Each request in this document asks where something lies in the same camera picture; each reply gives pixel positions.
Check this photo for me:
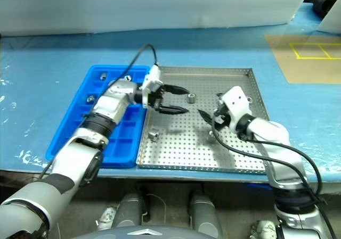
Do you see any large white foam board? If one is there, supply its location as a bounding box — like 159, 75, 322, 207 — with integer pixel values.
0, 0, 316, 36

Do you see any small white foam board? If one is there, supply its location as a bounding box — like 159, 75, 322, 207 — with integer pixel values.
316, 2, 341, 35

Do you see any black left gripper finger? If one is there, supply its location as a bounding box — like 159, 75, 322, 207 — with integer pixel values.
163, 84, 190, 96
159, 104, 190, 115

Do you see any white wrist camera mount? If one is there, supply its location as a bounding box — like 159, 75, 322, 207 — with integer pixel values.
141, 65, 164, 109
222, 86, 253, 133

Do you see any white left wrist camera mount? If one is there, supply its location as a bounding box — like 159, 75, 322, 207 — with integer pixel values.
141, 65, 164, 109

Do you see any dark grey rounded cylinder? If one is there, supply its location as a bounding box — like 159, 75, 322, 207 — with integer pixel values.
113, 192, 146, 228
189, 191, 223, 239

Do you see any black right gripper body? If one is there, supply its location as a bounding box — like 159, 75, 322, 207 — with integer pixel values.
212, 92, 232, 127

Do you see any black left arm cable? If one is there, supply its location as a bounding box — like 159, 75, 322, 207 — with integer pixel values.
39, 44, 160, 180

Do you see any grey hull with chevron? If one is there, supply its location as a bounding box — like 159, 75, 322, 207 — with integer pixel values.
77, 224, 203, 239

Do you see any blue plastic compartment tray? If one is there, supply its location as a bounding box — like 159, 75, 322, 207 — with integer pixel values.
45, 64, 151, 169

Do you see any white speckled lump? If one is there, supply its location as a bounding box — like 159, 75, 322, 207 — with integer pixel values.
250, 220, 278, 239
96, 207, 118, 227

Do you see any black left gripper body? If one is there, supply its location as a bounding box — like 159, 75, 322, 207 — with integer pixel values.
147, 86, 167, 113

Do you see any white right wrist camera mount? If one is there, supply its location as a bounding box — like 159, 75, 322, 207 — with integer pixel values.
222, 86, 253, 133

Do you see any brown cardboard sheet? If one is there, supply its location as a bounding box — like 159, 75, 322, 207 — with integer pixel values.
263, 34, 341, 85

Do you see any perforated steel tray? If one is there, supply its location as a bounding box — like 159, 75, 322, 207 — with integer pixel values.
135, 65, 269, 175

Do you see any black bag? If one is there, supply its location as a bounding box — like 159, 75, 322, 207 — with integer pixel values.
312, 0, 335, 18

